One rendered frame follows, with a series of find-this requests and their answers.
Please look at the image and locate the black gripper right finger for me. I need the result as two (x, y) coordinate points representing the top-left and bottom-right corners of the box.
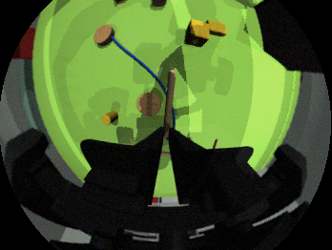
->
(169, 126), (255, 205)

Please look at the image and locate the yellow cylinder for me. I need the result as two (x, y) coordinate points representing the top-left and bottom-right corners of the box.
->
(101, 111), (118, 125)

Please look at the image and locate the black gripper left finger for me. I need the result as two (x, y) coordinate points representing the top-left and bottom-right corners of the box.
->
(80, 126), (163, 205)

